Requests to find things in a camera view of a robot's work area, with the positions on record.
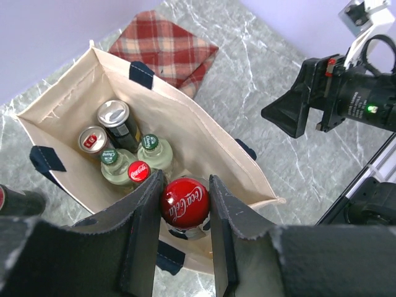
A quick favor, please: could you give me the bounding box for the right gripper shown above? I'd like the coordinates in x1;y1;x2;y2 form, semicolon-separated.
260;54;345;139

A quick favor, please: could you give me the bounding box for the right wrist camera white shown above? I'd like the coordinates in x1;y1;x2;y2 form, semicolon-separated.
338;0;395;69

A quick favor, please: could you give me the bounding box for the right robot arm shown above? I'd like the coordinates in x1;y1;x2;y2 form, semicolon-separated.
260;35;395;226

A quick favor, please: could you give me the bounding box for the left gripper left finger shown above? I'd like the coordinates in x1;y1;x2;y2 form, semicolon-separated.
71;171;164;296

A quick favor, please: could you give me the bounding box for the cream canvas tote bag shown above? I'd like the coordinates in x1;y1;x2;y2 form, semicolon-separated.
15;40;287;276

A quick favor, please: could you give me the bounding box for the green cap bottle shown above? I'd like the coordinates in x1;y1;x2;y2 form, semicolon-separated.
100;148;137;194
137;134;173;175

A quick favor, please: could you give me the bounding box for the small red top can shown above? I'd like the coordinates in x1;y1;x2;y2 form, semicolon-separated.
78;126;115;162

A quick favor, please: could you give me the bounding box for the tall dark can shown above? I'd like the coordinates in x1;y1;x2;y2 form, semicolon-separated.
97;99;141;153

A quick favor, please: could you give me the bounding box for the green cap bottle left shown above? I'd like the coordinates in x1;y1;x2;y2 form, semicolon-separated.
100;148;137;194

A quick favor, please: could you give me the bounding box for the red plaid folded cloth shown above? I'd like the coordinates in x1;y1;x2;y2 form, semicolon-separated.
108;11;219;98

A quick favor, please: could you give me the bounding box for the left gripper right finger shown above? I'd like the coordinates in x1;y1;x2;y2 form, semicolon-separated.
209;175;272;296

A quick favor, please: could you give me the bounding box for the green cap bottle right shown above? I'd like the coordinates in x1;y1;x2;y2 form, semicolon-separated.
137;134;173;175

